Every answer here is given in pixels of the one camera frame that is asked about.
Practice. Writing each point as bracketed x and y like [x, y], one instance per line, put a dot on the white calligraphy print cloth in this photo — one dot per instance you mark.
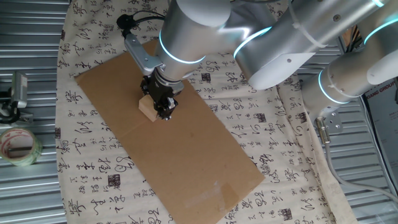
[248, 93]

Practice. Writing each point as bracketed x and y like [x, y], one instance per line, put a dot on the light wooden block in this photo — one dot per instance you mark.
[147, 109]

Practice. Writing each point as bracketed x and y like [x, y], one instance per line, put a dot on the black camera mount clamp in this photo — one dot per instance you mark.
[12, 116]

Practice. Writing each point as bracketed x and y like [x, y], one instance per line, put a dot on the silver finned camera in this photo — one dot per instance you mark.
[19, 90]

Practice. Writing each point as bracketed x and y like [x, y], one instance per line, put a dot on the grey printed poster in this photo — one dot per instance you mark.
[384, 124]

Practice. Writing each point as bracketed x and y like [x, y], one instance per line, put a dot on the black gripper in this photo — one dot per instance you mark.
[158, 87]

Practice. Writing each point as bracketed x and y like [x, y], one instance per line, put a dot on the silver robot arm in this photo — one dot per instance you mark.
[311, 31]

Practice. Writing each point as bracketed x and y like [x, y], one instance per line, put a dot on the clear packing tape roll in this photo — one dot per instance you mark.
[29, 155]

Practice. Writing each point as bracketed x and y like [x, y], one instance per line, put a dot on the white zip tie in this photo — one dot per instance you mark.
[300, 28]

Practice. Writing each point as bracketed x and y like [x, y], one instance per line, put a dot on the brown wooden board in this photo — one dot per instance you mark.
[349, 35]

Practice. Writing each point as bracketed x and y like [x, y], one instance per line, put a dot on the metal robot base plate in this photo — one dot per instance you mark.
[334, 121]

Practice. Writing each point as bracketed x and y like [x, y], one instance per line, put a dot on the brown cardboard sheet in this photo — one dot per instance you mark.
[174, 149]

